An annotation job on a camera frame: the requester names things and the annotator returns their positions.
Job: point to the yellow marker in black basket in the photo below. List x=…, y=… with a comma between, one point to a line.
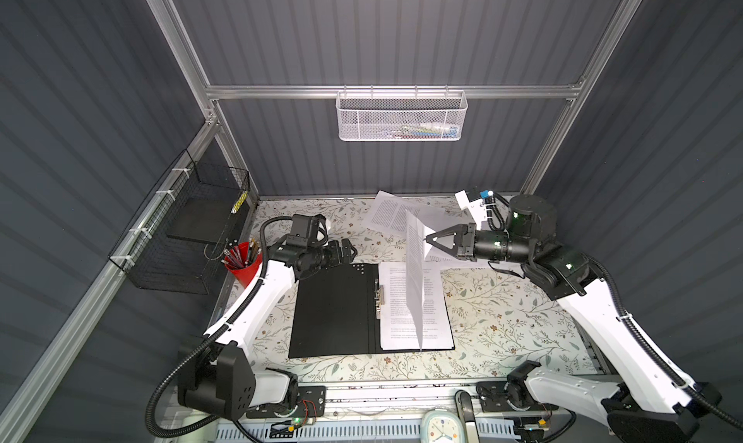
x=239, y=202

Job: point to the black wire mesh basket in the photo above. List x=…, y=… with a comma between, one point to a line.
x=178, y=244

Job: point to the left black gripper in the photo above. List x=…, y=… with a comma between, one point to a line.
x=346, y=256

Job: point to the black handle tool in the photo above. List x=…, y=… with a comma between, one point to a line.
x=465, y=410

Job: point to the small white clock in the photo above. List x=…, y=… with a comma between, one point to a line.
x=440, y=426

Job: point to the orange black file folder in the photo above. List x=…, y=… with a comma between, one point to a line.
x=337, y=314

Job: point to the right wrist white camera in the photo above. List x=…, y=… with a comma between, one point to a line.
x=476, y=203

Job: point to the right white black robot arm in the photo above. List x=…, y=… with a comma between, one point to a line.
x=654, y=400

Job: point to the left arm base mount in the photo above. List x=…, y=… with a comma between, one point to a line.
x=304, y=401

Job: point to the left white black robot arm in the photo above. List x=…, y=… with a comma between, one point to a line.
x=220, y=379

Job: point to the printed paper sheet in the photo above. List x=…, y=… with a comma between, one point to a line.
x=388, y=215
x=417, y=280
x=396, y=326

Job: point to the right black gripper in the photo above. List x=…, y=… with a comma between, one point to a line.
x=462, y=238

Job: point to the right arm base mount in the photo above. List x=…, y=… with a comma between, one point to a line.
x=495, y=397

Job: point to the red pencil cup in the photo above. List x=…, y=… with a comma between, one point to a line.
x=243, y=261

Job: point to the white wire mesh basket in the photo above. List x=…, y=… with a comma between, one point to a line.
x=401, y=115

